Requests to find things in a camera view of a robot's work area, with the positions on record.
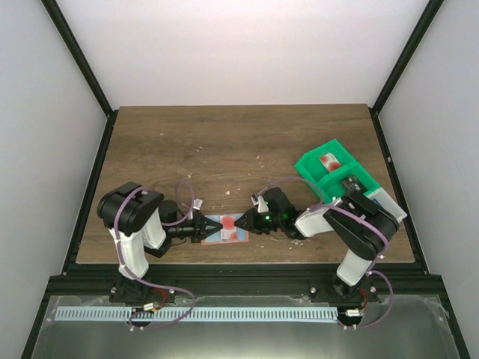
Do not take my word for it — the red white card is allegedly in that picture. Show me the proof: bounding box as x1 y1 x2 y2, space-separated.
319 153 342 173
220 215 237 242

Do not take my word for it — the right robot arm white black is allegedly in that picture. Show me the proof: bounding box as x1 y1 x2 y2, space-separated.
234 187 400 299

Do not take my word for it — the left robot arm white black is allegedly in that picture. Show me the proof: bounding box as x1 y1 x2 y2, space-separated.
97 182 223 294

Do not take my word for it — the black card in tray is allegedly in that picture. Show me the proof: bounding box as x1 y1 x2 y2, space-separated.
340 176 367 193

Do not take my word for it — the green plastic organizer tray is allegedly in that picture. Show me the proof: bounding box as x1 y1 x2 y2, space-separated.
295 139 380 203

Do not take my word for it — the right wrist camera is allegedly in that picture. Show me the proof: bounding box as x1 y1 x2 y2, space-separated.
251 194 269 213

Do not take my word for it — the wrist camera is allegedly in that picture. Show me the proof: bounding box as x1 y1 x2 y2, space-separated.
192 198 203 211
251 194 269 213

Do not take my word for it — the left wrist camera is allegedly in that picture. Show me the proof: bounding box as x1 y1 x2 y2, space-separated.
192 198 203 211

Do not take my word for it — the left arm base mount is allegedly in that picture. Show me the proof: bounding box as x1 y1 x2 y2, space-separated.
109 276 175 306

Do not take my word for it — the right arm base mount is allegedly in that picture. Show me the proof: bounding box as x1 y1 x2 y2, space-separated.
308 276 378 305

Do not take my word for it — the white slotted cable duct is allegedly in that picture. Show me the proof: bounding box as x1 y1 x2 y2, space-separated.
55 306 338 323

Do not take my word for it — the right black frame post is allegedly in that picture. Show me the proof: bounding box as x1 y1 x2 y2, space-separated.
372 0 445 111

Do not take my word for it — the black frame post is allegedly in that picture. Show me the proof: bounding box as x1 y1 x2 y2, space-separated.
372 0 445 111
40 0 115 116

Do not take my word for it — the left black frame post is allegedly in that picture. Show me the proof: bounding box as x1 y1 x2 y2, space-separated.
40 0 115 116

